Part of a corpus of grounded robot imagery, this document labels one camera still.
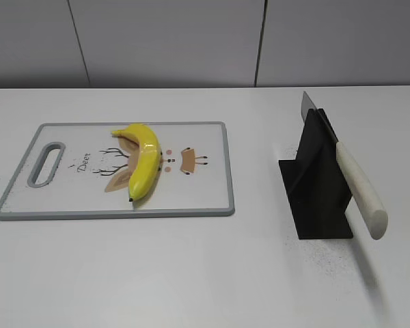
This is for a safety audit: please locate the white-handled kitchen knife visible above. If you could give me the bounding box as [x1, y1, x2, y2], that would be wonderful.
[301, 91, 388, 240]

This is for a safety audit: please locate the yellow plastic banana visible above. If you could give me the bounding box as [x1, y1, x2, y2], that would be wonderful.
[111, 123, 161, 202]

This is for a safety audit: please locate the black knife stand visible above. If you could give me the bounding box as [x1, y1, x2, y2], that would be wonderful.
[279, 109, 353, 240]

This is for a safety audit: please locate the grey-rimmed white cutting board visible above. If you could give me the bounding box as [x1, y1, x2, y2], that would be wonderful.
[0, 122, 234, 221]

